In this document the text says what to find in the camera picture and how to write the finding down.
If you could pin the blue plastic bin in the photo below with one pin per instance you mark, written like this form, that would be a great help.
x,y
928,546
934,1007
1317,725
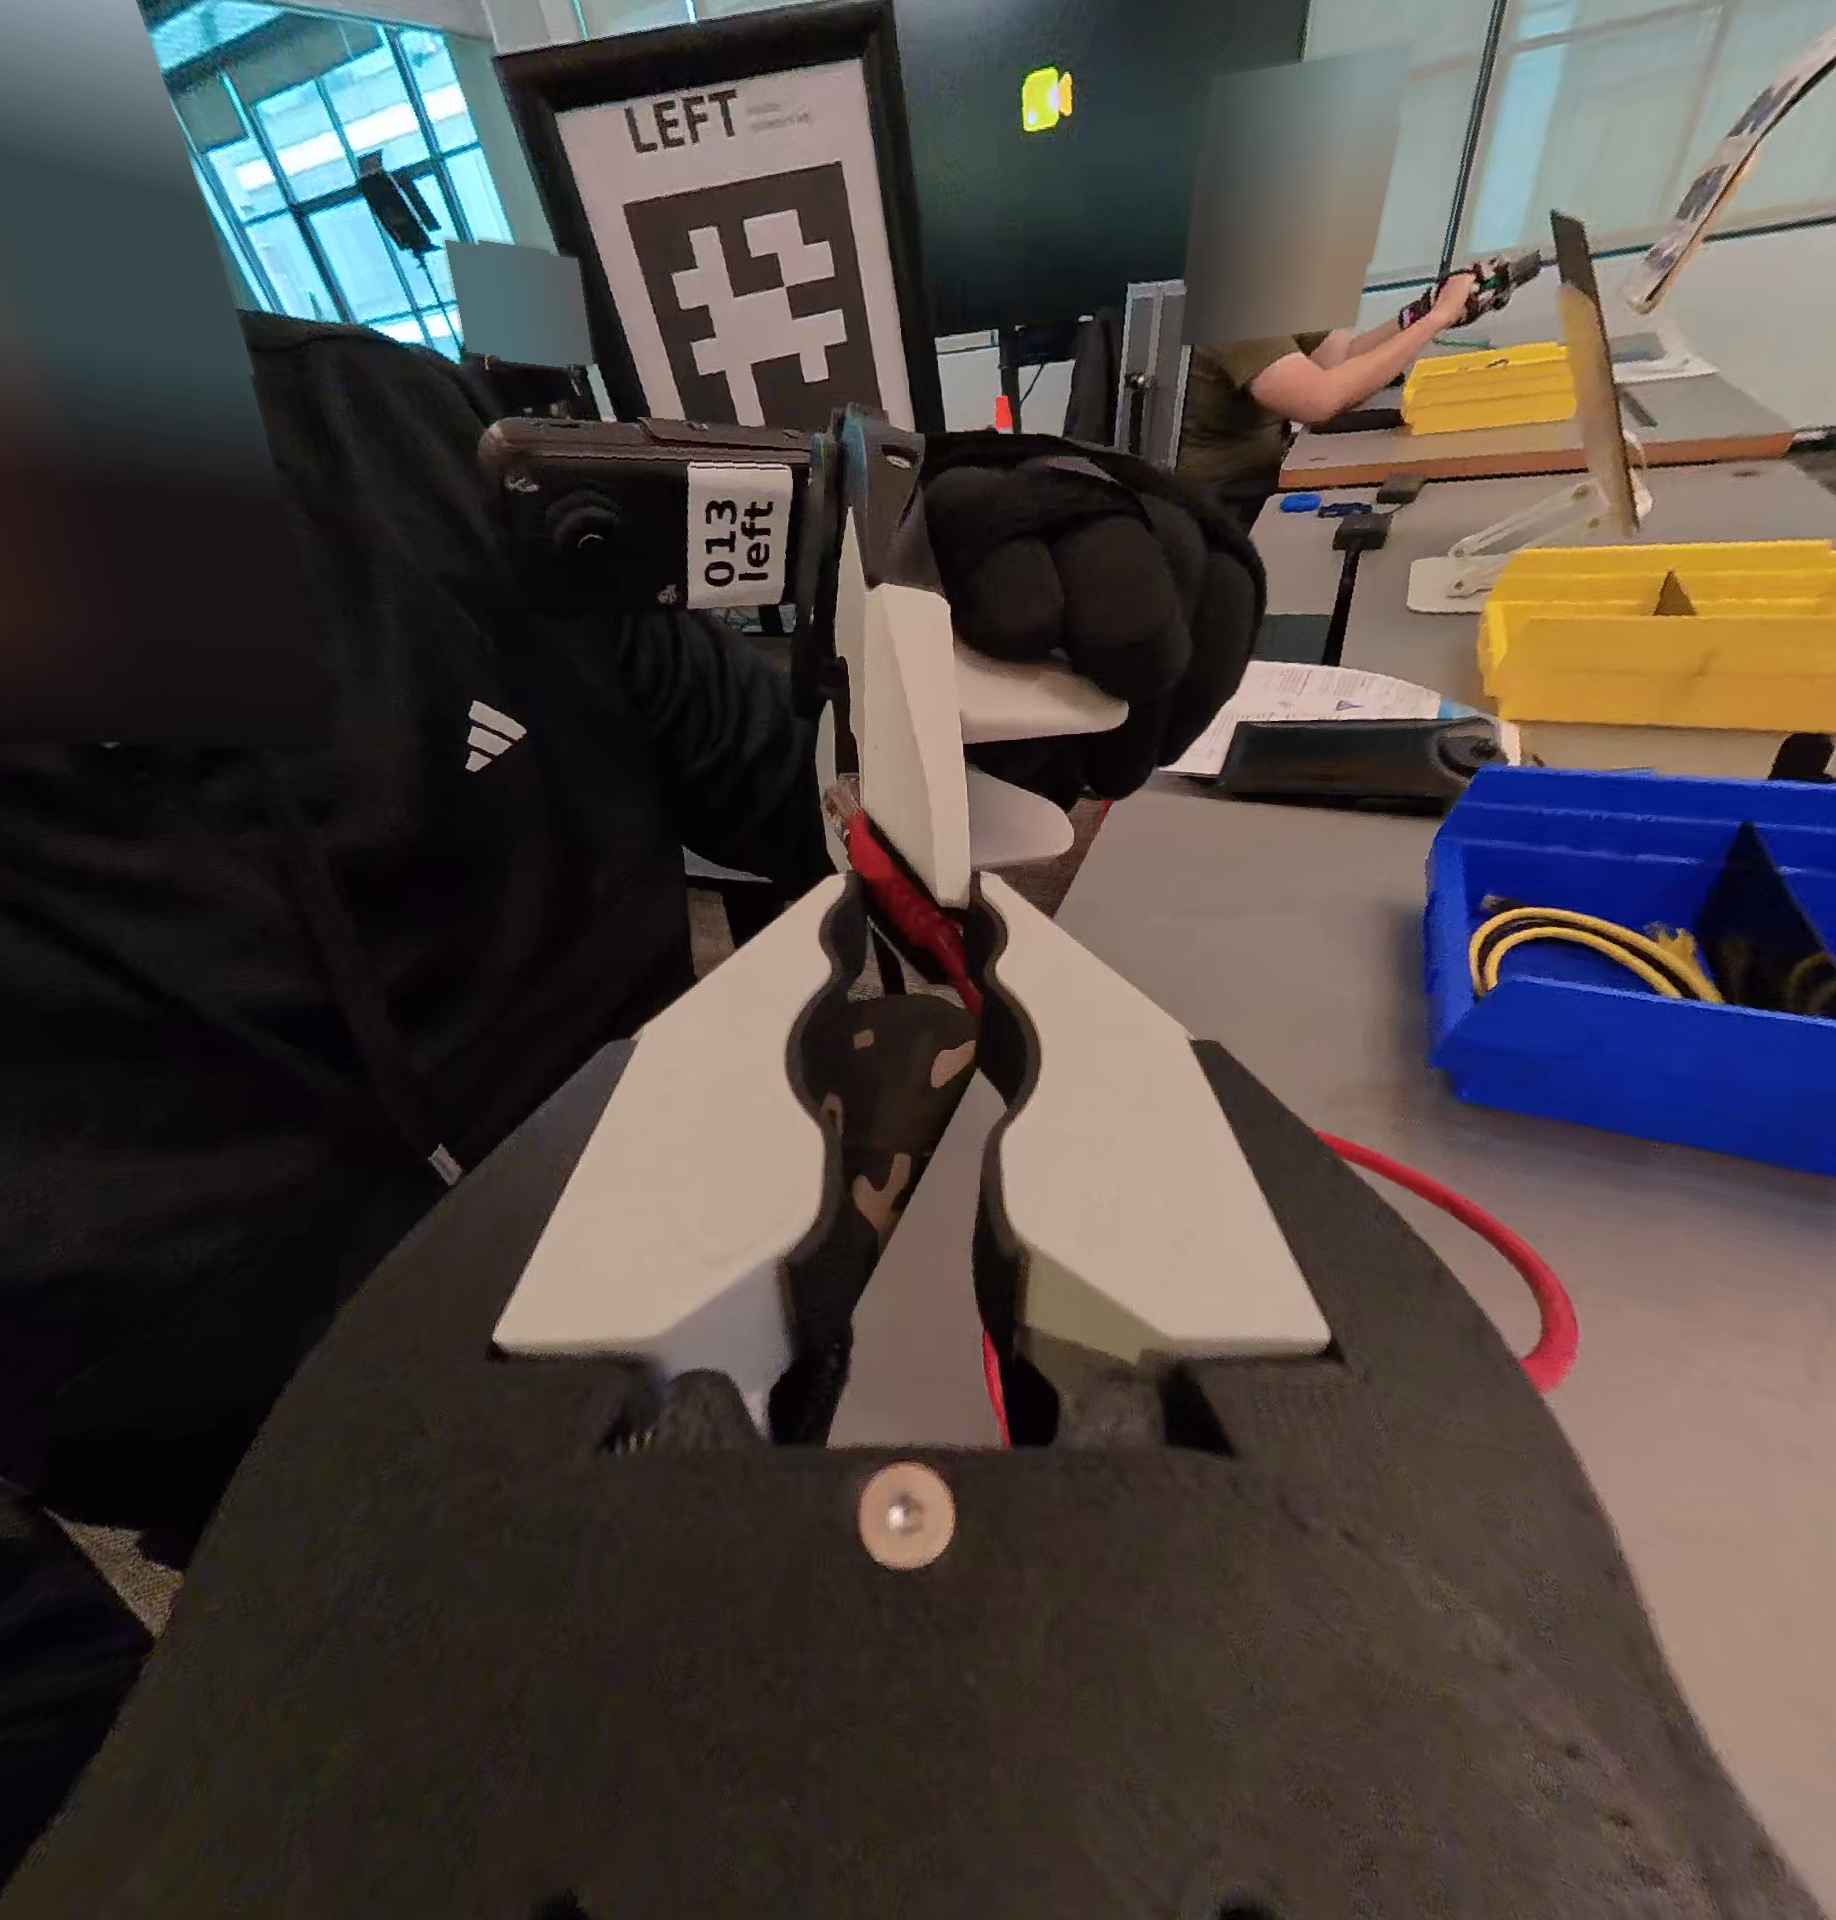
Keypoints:
x,y
1578,1050

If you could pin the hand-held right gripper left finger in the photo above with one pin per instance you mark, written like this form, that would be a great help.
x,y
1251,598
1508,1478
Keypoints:
x,y
662,1200

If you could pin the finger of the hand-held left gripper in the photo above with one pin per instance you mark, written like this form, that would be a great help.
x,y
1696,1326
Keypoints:
x,y
854,674
926,721

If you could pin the curved printed strip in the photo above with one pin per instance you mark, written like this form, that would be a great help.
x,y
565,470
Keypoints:
x,y
1743,134

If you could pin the framed marker poster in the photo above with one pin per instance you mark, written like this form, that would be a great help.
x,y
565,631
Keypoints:
x,y
739,271

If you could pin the yellow plastic bin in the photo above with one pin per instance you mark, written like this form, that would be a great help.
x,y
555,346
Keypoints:
x,y
1609,660
1488,391

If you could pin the black flat device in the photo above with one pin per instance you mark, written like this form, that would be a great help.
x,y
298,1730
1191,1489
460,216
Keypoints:
x,y
1353,765

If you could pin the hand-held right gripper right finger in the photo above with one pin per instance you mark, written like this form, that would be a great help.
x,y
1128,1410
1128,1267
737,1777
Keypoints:
x,y
1159,1200

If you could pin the large black screen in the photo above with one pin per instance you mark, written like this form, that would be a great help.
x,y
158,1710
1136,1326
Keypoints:
x,y
1008,225

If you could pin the person's left hand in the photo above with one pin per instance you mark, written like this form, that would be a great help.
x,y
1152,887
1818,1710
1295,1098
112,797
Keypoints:
x,y
1098,571

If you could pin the wooden desk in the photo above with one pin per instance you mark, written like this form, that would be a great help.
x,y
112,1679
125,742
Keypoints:
x,y
1532,458

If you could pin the person's camouflage trousers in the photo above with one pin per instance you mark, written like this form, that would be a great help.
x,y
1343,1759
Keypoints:
x,y
889,1080

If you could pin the tan board with black panel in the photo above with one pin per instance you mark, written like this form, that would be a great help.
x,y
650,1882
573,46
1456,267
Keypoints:
x,y
1593,375

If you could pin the grey panel on stand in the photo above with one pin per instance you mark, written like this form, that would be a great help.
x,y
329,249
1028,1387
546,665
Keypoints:
x,y
1155,360

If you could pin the black bin divider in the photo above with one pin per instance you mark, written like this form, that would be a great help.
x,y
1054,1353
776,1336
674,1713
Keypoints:
x,y
1758,914

